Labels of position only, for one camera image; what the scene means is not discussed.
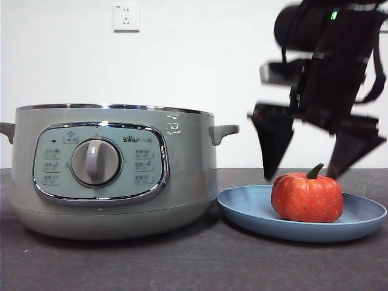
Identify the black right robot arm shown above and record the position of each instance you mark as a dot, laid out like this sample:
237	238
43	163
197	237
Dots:
330	85

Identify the blue plate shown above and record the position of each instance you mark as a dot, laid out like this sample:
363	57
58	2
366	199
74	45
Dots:
248	212

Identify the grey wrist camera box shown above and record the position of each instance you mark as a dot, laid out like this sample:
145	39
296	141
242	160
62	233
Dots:
279	72

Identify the pale green electric steamer pot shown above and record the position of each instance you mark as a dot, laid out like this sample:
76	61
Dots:
188	169

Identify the orange pumpkin with green stem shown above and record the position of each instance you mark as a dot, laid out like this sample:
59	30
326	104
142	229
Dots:
306	197

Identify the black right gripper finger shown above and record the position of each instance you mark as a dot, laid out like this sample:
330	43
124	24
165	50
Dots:
354	145
272	136

